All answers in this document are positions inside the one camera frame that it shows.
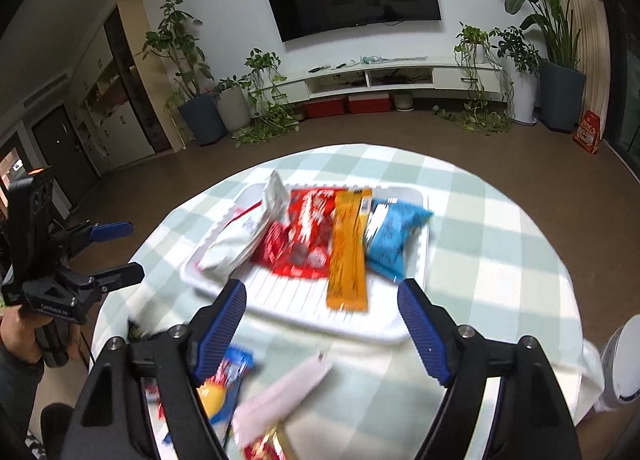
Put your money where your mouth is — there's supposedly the red bag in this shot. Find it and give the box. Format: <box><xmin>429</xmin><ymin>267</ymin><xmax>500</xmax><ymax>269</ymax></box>
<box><xmin>573</xmin><ymin>110</ymin><xmax>602</xmax><ymax>155</ymax></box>

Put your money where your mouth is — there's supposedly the glass sliding door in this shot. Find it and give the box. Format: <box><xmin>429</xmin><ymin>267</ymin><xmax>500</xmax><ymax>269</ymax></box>
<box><xmin>600</xmin><ymin>0</ymin><xmax>640</xmax><ymax>181</ymax></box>

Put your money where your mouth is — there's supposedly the white tv cabinet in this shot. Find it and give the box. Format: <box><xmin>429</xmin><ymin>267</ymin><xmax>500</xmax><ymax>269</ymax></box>
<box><xmin>272</xmin><ymin>58</ymin><xmax>503</xmax><ymax>104</ymax></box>

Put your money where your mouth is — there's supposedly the person's left hand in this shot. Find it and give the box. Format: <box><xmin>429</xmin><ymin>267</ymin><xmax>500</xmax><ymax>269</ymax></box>
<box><xmin>0</xmin><ymin>310</ymin><xmax>47</xmax><ymax>367</ymax></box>

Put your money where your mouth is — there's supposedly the person's left forearm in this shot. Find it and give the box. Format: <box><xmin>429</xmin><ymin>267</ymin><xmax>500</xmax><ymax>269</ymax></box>
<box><xmin>0</xmin><ymin>335</ymin><xmax>46</xmax><ymax>446</ymax></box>

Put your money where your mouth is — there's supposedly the red storage box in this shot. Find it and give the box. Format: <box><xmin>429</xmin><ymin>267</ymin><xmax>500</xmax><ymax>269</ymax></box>
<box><xmin>348</xmin><ymin>93</ymin><xmax>390</xmax><ymax>114</ymax></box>
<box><xmin>304</xmin><ymin>98</ymin><xmax>347</xmax><ymax>118</ymax></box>

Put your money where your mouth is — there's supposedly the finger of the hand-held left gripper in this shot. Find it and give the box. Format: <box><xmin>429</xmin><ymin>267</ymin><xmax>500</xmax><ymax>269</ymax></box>
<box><xmin>80</xmin><ymin>263</ymin><xmax>146</xmax><ymax>295</ymax></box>
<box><xmin>62</xmin><ymin>221</ymin><xmax>133</xmax><ymax>253</ymax></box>

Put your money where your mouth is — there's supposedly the white wall cupboard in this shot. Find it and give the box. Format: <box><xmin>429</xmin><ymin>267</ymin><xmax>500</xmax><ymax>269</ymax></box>
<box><xmin>67</xmin><ymin>0</ymin><xmax>186</xmax><ymax>176</ymax></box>

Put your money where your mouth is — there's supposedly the leafy tree in dark pot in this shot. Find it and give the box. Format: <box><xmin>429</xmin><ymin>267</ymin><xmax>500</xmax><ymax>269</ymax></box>
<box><xmin>135</xmin><ymin>0</ymin><xmax>228</xmax><ymax>146</ymax></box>

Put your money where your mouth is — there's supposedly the white snack packet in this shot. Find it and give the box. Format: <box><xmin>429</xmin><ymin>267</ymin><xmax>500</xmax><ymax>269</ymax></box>
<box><xmin>196</xmin><ymin>170</ymin><xmax>291</xmax><ymax>277</ymax></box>

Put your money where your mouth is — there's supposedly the large-leaf plant in dark pot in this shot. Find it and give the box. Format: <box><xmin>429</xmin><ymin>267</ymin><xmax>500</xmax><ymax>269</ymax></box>
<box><xmin>460</xmin><ymin>0</ymin><xmax>608</xmax><ymax>133</ymax></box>

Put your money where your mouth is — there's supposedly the white plastic tray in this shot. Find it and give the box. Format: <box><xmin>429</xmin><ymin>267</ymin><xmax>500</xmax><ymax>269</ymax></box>
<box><xmin>180</xmin><ymin>183</ymin><xmax>432</xmax><ymax>345</ymax></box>

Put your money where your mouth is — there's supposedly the long orange snack packet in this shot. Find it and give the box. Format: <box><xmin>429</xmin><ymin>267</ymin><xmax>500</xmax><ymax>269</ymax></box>
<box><xmin>326</xmin><ymin>189</ymin><xmax>373</xmax><ymax>313</ymax></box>

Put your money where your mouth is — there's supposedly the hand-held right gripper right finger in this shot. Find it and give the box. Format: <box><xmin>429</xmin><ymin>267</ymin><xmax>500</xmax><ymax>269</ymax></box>
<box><xmin>396</xmin><ymin>279</ymin><xmax>583</xmax><ymax>460</ymax></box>

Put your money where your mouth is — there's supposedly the white cylindrical appliance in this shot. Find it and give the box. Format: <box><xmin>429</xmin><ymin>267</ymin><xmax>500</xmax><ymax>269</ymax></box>
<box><xmin>597</xmin><ymin>313</ymin><xmax>640</xmax><ymax>411</ymax></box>

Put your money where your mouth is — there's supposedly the dark wooden door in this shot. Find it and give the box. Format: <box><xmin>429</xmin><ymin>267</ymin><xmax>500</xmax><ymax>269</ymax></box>
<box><xmin>31</xmin><ymin>105</ymin><xmax>99</xmax><ymax>191</ymax></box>

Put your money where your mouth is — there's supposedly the trailing vine plant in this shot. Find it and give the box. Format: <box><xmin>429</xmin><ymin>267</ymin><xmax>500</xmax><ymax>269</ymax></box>
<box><xmin>432</xmin><ymin>24</ymin><xmax>516</xmax><ymax>133</ymax></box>
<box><xmin>232</xmin><ymin>48</ymin><xmax>303</xmax><ymax>147</ymax></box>

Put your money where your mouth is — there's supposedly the red and gold snack packet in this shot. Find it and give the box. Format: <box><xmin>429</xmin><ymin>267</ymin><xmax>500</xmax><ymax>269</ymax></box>
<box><xmin>242</xmin><ymin>422</ymin><xmax>301</xmax><ymax>460</ymax></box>

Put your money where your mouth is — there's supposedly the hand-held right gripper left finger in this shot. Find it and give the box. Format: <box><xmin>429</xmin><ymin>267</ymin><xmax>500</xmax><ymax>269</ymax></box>
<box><xmin>65</xmin><ymin>279</ymin><xmax>248</xmax><ymax>460</ymax></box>

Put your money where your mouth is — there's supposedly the bushy plant in white pot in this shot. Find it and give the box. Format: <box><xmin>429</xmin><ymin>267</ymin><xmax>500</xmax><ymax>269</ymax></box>
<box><xmin>492</xmin><ymin>26</ymin><xmax>541</xmax><ymax>123</ymax></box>

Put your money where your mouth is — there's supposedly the blue and yellow snack packet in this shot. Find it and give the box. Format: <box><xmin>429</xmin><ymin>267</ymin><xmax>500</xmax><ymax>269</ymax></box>
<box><xmin>197</xmin><ymin>345</ymin><xmax>256</xmax><ymax>426</ymax></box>

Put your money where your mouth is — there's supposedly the beige curtain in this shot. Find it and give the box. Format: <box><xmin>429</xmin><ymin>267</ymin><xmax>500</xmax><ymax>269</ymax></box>
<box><xmin>557</xmin><ymin>0</ymin><xmax>613</xmax><ymax>141</ymax></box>

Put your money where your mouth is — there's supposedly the pink snack packet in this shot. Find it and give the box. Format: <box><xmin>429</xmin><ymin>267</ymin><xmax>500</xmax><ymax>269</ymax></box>
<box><xmin>232</xmin><ymin>351</ymin><xmax>333</xmax><ymax>447</ymax></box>

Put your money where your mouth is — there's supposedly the large red snack packet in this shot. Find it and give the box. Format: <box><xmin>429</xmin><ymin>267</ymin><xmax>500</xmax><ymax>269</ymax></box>
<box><xmin>250</xmin><ymin>187</ymin><xmax>337</xmax><ymax>280</ymax></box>

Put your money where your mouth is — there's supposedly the plant in ribbed pale pot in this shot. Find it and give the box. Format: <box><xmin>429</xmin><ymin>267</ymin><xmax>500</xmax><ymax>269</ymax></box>
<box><xmin>215</xmin><ymin>75</ymin><xmax>253</xmax><ymax>133</ymax></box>

